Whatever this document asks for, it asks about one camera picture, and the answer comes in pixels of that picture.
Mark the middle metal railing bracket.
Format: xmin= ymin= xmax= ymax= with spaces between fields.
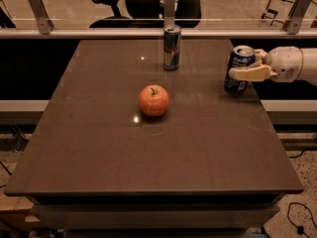
xmin=164 ymin=0 xmax=175 ymax=26

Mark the red apple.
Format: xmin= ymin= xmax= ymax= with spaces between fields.
xmin=139 ymin=84 xmax=169 ymax=117

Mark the black office chair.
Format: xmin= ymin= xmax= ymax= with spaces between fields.
xmin=90 ymin=0 xmax=201 ymax=28

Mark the glass railing panel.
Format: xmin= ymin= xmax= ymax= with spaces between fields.
xmin=0 ymin=0 xmax=317 ymax=32

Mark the left metal railing bracket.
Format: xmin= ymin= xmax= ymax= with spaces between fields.
xmin=28 ymin=0 xmax=54 ymax=35

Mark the blue pepsi can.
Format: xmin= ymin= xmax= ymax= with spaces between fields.
xmin=224 ymin=45 xmax=256 ymax=94

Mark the black cable on floor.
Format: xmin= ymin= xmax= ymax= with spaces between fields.
xmin=286 ymin=201 xmax=317 ymax=238

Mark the yellow black cart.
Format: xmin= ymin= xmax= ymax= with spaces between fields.
xmin=261 ymin=0 xmax=296 ymax=26

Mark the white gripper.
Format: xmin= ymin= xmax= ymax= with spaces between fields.
xmin=229 ymin=47 xmax=303 ymax=82

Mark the brown table with drawers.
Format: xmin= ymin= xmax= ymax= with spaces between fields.
xmin=5 ymin=40 xmax=302 ymax=237

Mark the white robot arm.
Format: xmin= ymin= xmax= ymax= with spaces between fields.
xmin=229 ymin=47 xmax=317 ymax=85

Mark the metal railing bracket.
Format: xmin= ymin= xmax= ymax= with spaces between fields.
xmin=28 ymin=0 xmax=54 ymax=35
xmin=164 ymin=0 xmax=175 ymax=26
xmin=283 ymin=0 xmax=313 ymax=35

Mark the silver blue energy drink can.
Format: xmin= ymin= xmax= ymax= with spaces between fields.
xmin=163 ymin=25 xmax=181 ymax=70

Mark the right metal railing bracket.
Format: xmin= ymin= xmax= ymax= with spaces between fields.
xmin=283 ymin=0 xmax=313 ymax=35

